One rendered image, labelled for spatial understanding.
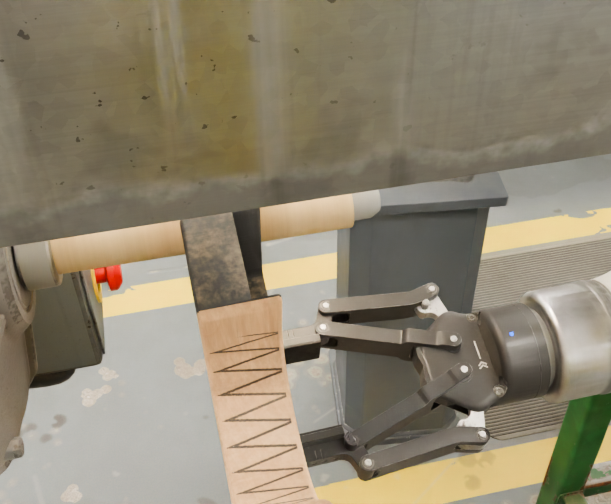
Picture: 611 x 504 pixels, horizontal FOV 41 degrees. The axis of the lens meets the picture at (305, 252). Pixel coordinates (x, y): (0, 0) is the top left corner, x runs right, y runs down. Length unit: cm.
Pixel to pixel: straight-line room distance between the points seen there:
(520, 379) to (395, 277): 90
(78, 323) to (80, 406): 122
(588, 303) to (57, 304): 47
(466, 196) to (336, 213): 93
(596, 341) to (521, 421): 135
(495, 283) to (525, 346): 164
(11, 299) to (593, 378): 41
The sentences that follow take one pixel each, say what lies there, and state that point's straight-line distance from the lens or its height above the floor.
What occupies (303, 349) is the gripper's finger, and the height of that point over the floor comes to 109.
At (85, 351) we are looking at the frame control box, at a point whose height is 95.
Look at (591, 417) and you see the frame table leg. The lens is 146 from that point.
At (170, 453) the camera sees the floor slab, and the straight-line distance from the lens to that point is 192.
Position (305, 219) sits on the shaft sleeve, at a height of 125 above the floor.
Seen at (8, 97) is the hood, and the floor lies 144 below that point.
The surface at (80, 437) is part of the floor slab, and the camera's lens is 199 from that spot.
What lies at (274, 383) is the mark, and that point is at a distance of 47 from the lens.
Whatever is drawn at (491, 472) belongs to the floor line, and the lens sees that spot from 190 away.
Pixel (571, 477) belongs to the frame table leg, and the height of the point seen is 27.
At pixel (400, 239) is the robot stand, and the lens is 146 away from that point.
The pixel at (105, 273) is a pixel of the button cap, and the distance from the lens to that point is 88.
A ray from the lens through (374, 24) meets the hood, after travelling 27.
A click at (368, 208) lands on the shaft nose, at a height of 125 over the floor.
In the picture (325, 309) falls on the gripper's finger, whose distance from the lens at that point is 65.
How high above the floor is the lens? 158
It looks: 43 degrees down
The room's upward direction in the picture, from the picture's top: 1 degrees counter-clockwise
